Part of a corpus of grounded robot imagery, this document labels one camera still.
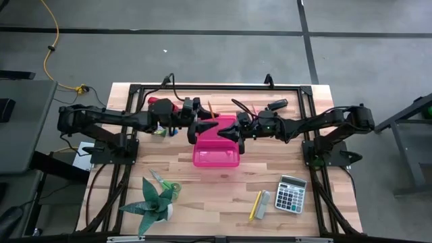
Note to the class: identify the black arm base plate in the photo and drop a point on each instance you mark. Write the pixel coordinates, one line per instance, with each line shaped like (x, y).
(334, 157)
(108, 157)

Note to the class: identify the grey desk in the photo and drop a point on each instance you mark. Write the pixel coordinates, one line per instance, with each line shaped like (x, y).
(23, 135)

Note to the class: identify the yellow pencil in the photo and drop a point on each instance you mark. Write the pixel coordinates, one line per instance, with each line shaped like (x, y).
(255, 206)

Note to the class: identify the small black device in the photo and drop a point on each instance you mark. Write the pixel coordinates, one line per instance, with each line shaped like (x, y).
(278, 104)

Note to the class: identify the black desk frame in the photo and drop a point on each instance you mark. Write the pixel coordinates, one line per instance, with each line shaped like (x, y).
(405, 148)

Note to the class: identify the white plant pot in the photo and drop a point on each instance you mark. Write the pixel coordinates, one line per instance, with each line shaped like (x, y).
(169, 212)

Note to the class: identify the grey desk calculator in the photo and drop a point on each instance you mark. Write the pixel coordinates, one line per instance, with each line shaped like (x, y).
(290, 195)

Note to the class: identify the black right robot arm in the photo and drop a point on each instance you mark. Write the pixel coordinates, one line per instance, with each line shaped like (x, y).
(324, 119)

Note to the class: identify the dark rounded object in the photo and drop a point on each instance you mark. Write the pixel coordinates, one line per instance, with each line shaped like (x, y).
(10, 221)

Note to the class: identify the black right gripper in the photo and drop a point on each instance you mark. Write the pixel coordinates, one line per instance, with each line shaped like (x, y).
(263, 126)

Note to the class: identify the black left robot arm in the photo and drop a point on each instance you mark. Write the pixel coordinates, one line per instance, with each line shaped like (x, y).
(111, 118)

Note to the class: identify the white box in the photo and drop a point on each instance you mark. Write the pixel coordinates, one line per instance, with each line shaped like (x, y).
(82, 158)

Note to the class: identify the black aluminium table frame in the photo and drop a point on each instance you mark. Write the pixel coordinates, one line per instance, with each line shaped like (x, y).
(219, 87)

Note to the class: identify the black frame hook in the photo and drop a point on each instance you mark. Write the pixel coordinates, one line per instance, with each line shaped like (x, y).
(269, 81)
(165, 82)

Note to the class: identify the pink plastic pencil case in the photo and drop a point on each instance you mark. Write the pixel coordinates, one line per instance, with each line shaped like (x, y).
(216, 155)

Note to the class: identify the green yellow crayon box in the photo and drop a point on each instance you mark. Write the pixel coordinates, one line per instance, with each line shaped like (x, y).
(160, 132)

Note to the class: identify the green artificial plant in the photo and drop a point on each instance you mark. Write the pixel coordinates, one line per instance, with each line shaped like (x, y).
(152, 206)

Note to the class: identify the blue eraser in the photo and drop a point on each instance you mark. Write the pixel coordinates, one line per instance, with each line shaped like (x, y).
(173, 131)

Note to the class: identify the red stapler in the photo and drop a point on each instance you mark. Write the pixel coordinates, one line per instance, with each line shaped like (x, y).
(153, 100)

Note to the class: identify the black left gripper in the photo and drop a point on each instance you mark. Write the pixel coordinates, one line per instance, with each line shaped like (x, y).
(190, 121)

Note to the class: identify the black flat bar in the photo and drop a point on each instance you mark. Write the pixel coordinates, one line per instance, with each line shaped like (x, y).
(17, 75)

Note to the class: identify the silver table bracket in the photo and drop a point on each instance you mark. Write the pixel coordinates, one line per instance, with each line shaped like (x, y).
(314, 240)
(125, 239)

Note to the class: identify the black rectangular desk object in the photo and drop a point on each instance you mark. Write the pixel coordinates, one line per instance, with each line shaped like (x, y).
(6, 110)

